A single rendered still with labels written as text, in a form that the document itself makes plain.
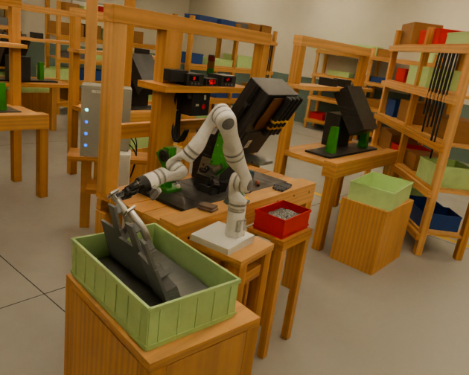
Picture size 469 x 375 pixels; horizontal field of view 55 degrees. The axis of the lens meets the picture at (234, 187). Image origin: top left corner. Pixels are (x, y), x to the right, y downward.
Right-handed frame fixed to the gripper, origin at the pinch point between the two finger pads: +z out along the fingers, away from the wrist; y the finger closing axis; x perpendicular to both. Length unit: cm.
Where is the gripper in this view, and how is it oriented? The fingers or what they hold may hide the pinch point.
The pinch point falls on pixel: (117, 196)
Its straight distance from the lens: 190.6
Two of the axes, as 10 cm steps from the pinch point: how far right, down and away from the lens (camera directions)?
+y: 4.6, -4.1, -7.9
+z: -6.9, 4.0, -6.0
